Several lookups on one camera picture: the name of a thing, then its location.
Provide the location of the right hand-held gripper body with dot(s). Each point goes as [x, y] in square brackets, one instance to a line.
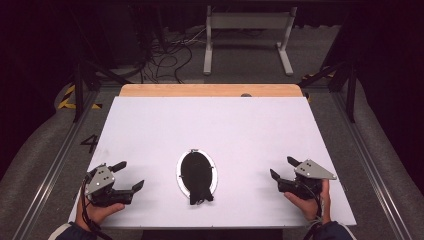
[310, 171]

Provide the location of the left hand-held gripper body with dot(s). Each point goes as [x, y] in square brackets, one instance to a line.
[100, 180]

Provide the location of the person's left hand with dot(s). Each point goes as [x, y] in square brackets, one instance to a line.
[96, 213]

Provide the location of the person's right hand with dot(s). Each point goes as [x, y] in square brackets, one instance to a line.
[310, 206]

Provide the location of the white board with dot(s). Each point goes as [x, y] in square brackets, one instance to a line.
[213, 123]

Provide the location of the black metal stand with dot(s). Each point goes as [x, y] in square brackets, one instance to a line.
[78, 86]
[350, 90]

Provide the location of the wooden table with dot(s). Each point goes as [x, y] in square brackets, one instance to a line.
[210, 90]

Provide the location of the white metal stand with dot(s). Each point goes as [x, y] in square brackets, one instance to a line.
[248, 20]

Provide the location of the aluminium floor rail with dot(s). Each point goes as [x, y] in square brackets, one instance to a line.
[370, 160]
[53, 173]

